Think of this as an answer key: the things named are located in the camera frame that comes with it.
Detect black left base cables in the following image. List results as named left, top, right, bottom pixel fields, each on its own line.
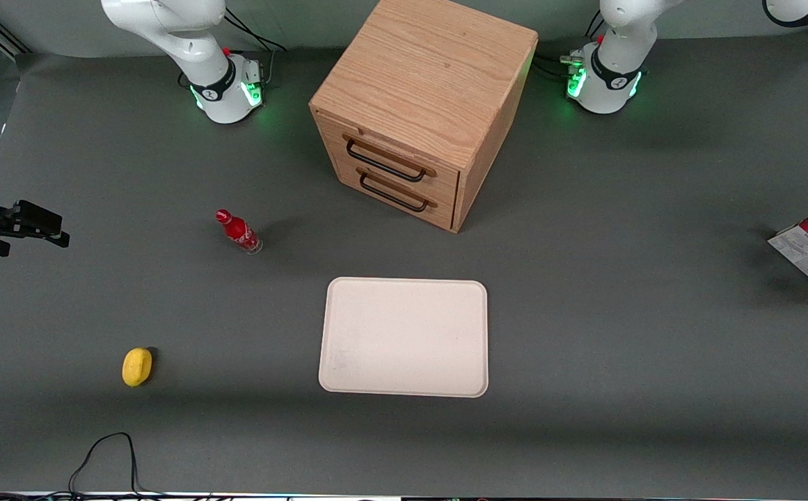
left=534, top=17, right=610, bottom=81

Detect aluminium frame rail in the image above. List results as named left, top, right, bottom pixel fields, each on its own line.
left=0, top=13, right=33, bottom=58

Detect black looped cable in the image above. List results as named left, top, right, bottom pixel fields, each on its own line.
left=68, top=432, right=168, bottom=501

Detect wooden drawer cabinet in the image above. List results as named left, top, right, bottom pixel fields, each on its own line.
left=309, top=0, right=539, bottom=234

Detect black base cables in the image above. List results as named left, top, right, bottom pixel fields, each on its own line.
left=224, top=7, right=288, bottom=88
left=534, top=17, right=610, bottom=81

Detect black right base cables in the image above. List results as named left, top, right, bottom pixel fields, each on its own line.
left=224, top=7, right=288, bottom=88

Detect beige plastic tray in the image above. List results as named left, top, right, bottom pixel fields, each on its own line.
left=318, top=277, right=489, bottom=399

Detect wooden drawer front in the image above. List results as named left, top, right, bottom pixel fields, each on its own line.
left=334, top=157, right=459, bottom=232
left=317, top=118, right=461, bottom=204

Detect yellow lemon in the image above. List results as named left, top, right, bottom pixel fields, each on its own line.
left=122, top=347, right=154, bottom=388

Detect dark grey table mat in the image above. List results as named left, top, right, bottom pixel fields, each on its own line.
left=0, top=24, right=808, bottom=499

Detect red cola bottle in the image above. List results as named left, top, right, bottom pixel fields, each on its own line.
left=215, top=209, right=264, bottom=255

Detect black metal drawer handle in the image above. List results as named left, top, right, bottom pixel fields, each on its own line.
left=345, top=139, right=427, bottom=184
left=359, top=174, right=429, bottom=213

